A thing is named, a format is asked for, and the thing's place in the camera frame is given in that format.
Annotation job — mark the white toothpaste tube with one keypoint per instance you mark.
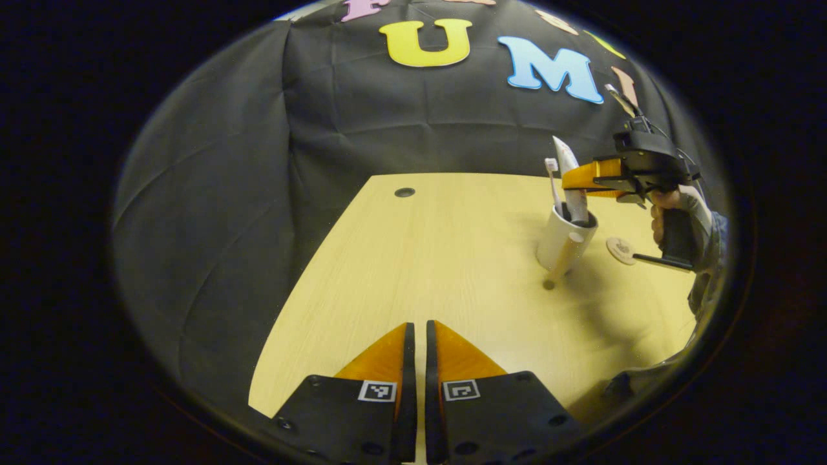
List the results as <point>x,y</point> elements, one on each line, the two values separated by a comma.
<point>568,161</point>

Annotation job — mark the wooden desktop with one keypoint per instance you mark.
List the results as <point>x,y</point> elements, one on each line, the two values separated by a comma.
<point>452,258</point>

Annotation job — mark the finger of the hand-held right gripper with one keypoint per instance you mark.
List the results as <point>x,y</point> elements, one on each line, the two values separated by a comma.
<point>607,193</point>
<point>591,175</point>

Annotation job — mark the white toothbrush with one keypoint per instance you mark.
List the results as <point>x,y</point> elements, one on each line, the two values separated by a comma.
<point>554,187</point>

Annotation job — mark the round wooden coaster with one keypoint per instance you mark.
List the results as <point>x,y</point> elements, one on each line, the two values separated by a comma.
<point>620,252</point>

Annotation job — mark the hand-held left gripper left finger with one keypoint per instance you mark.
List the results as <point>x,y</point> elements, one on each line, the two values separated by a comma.
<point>408,413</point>

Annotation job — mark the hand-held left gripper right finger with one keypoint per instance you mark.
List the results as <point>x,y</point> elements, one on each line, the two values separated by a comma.
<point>431,413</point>

